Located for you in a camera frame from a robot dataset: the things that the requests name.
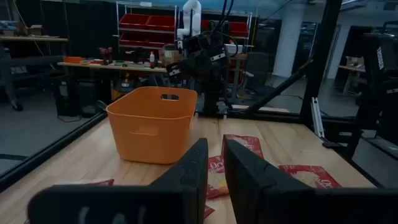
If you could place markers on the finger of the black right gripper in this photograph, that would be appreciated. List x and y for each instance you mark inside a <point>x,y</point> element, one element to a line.
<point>216,63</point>
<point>183,71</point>

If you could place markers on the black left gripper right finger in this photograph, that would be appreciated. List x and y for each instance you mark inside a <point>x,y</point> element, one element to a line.
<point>280,202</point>

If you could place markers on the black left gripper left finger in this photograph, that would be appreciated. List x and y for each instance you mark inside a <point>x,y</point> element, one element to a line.
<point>174,199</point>

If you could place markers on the red popcorn bag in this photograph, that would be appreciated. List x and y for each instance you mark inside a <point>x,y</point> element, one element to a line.
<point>207,211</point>
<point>104,183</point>
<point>248,144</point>
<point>311,175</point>
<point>216,174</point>

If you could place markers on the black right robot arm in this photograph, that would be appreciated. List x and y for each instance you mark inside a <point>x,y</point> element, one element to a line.
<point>211,93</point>

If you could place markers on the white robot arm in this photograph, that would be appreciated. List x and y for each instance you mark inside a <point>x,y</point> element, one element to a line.
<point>191,17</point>

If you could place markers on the brown cardboard box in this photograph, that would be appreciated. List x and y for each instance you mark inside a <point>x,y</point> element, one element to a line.
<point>31,30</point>
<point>170,57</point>

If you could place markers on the white and red bottle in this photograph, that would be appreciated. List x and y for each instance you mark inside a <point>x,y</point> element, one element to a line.
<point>152,60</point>

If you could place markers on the red storage bin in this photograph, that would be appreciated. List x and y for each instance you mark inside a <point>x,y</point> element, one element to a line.
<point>238,29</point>
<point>133,21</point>
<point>161,23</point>
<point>133,39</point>
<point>160,40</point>

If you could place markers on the wooden workbench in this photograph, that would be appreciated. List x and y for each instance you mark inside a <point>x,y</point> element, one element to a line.
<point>124,67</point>

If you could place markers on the orange plastic basket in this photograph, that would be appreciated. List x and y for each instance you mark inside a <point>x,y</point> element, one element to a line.
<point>149,133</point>

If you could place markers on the white pillar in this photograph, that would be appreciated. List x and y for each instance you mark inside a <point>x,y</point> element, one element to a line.
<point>289,40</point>

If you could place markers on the black computer tower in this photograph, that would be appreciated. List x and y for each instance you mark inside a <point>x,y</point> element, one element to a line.
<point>90,98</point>
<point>66,98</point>

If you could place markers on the small orange box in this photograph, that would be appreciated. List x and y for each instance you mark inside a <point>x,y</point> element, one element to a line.
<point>73,59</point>

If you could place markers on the black equipment stand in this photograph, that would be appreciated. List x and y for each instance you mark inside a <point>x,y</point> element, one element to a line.
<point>373,93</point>

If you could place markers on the wooden side table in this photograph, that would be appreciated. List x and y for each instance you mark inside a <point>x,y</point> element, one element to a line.
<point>31,39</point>

